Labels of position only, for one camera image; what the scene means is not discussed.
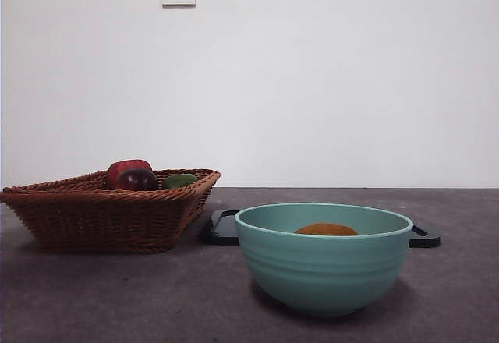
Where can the orange-brown kiwi fruit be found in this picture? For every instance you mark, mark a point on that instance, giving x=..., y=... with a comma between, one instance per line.
x=326, y=229

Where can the teal bowl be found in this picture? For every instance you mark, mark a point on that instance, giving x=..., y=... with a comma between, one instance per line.
x=323, y=269

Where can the green avocado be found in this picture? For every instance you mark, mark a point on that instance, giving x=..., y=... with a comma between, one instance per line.
x=177, y=180

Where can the dark green rectangular tray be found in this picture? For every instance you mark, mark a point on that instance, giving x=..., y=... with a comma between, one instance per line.
x=220, y=232

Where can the dark purple plum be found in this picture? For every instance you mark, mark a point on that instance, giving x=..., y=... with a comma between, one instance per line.
x=138, y=180

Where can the red apple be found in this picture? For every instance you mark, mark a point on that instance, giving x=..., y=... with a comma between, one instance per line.
x=126, y=165

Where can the brown wicker basket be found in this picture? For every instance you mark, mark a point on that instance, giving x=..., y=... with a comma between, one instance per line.
x=101, y=218

